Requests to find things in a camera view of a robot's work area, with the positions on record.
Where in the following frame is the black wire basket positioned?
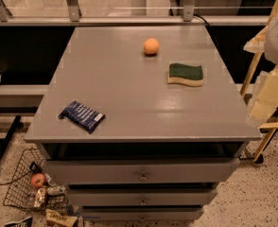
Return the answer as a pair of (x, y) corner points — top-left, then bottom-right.
(3, 148), (69, 212)

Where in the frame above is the black metal stand leg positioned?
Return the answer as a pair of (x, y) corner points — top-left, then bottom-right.
(0, 115), (23, 162)

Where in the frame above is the dark blue floor packet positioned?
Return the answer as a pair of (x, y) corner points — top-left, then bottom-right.
(4, 217), (33, 227)

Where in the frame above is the orange fruit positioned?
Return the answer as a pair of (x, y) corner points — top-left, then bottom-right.
(143, 38), (160, 55)

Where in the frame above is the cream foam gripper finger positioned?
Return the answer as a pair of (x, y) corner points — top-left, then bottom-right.
(246, 65), (278, 127)

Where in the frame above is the silver snack wrapper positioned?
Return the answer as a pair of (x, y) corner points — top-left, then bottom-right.
(34, 186), (47, 208)

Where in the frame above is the green and yellow sponge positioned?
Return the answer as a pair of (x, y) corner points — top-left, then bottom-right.
(167, 63), (203, 87)

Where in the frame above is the dark blue rxbar wrapper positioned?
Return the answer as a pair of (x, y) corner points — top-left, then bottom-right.
(59, 100), (106, 134)

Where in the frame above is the yellow snack bag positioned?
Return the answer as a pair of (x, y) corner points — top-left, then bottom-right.
(46, 209), (78, 227)

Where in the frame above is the red apple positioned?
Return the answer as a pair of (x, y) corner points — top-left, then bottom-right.
(30, 173), (46, 188)

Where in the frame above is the black cable on table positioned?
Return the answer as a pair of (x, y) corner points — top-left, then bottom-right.
(193, 13), (222, 54)

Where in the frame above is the grey drawer cabinet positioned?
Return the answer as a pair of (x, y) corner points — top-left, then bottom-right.
(26, 26), (260, 221)

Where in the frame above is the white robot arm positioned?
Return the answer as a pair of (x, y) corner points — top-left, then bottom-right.
(244, 13), (278, 126)

